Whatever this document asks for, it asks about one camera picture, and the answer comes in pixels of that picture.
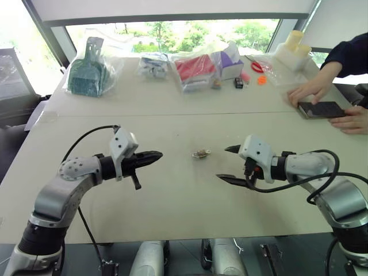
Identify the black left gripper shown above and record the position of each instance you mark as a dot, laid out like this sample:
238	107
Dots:
129	166

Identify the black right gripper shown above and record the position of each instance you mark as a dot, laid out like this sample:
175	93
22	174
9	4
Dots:
253	172

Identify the dark smartphone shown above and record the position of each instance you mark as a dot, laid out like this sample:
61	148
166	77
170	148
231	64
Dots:
322	110

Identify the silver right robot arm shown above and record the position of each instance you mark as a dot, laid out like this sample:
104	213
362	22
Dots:
345	201

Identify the person's forearm dark sleeve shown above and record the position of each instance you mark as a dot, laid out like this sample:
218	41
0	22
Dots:
350	54

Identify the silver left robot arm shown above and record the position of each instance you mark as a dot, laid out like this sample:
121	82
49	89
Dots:
57	195

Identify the person's right hand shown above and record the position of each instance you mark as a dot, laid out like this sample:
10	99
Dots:
309	90

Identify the person's left hand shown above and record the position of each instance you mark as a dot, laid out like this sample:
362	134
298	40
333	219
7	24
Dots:
355	120

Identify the small metal clip object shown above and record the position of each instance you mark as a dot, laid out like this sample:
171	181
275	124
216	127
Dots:
200	153

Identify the small black box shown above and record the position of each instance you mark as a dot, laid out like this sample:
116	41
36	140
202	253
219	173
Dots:
239	83

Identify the small colourful toy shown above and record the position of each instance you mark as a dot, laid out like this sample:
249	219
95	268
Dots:
216	84

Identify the pink small object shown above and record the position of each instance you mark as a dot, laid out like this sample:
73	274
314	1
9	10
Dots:
245	77

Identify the small orange plastic part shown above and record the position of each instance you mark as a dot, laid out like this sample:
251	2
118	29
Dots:
262	81

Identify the bag of white blue items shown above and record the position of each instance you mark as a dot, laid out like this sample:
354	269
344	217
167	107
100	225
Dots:
152	67

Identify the silver rounded robot leg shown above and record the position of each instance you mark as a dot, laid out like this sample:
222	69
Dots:
149	258
227	258

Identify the clear bag around dustpan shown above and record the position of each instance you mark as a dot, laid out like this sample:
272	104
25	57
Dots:
113	69

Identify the clear empty plastic bag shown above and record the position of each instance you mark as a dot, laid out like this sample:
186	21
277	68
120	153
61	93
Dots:
277	76

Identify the red box in plastic bag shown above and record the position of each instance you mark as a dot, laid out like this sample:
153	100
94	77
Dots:
194	67

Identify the purple white tissue box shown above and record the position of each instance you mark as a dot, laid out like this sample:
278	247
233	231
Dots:
228	61

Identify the green plastic dustpan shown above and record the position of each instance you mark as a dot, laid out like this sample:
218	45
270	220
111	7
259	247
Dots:
86	74

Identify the pale yellow cylinder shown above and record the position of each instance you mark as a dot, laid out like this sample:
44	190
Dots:
295	40
304	50

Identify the dark seat part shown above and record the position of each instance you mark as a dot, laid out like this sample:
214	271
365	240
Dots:
362	96

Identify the black chair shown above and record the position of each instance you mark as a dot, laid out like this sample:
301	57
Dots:
14	86

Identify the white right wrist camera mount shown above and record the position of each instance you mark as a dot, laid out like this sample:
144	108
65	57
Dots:
257	149

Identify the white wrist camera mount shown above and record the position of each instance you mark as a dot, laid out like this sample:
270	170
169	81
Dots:
257	149
120	143

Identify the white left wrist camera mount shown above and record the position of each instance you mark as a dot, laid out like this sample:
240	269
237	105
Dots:
120	143

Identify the black metal bracket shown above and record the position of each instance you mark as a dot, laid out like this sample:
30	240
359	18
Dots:
109	268
271	260

